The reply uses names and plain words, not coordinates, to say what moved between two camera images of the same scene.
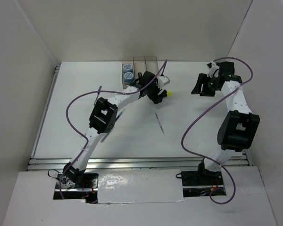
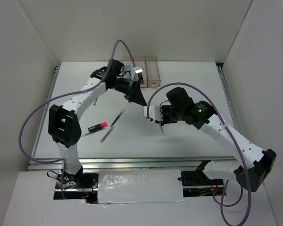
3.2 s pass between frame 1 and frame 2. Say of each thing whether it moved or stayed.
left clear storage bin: stayed
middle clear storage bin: stayed
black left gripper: moved
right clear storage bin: stayed
